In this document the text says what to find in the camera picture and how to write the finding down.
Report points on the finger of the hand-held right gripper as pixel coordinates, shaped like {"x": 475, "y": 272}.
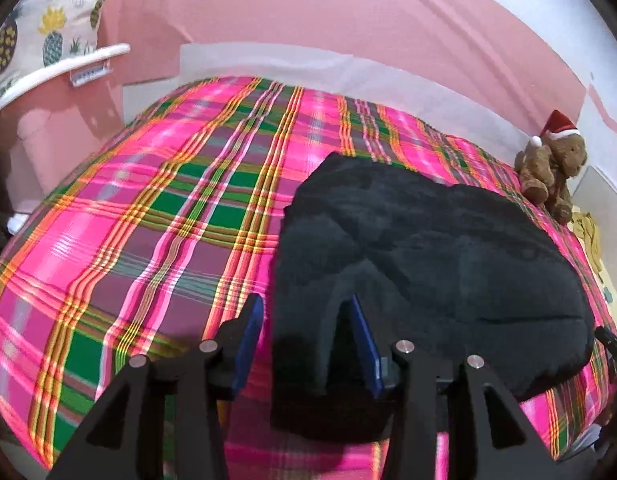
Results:
{"x": 613, "y": 342}

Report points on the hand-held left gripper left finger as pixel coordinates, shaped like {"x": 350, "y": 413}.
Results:
{"x": 246, "y": 345}

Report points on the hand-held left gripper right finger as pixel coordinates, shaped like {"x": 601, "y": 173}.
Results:
{"x": 366, "y": 345}

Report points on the black jacket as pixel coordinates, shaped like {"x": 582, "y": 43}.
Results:
{"x": 438, "y": 260}

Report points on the yellow cloth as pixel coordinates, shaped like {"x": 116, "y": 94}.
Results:
{"x": 588, "y": 240}

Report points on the pink green plaid blanket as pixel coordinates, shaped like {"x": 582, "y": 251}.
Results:
{"x": 138, "y": 240}

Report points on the brown teddy bear santa hat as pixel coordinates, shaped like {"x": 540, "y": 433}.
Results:
{"x": 553, "y": 165}

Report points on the pineapple print pillow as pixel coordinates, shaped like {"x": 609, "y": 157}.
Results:
{"x": 43, "y": 20}

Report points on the white curved rail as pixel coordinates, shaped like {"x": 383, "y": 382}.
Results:
{"x": 53, "y": 67}

